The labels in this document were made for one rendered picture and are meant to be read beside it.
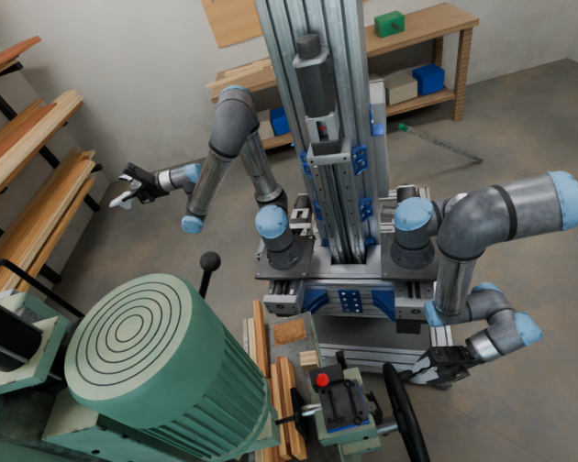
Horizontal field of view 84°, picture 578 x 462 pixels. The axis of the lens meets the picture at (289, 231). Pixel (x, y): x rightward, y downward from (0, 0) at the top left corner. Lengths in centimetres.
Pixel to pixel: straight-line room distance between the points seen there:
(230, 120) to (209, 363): 71
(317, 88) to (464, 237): 52
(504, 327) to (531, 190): 41
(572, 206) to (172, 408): 72
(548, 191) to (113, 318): 74
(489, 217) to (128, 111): 372
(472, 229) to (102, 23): 354
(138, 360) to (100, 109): 382
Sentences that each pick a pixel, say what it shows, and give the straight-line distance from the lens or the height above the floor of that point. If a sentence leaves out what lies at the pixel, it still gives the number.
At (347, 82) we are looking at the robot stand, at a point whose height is 143.
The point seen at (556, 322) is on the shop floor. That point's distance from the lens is 221.
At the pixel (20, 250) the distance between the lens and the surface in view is 294.
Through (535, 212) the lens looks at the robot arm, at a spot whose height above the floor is 131.
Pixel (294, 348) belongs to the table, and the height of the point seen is 90.
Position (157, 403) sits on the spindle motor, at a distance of 43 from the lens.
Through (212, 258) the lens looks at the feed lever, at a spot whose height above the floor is 145.
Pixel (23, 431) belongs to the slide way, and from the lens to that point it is 58.
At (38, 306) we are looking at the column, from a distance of 63.
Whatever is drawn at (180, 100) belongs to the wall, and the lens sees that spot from 383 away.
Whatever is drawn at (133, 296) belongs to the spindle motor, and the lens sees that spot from 49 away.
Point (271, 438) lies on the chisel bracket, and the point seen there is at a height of 106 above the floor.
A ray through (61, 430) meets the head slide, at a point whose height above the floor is 142.
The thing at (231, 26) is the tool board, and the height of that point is 119.
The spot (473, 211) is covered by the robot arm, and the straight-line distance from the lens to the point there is 71.
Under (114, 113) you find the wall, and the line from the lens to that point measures 410.
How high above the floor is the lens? 181
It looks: 43 degrees down
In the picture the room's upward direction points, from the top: 20 degrees counter-clockwise
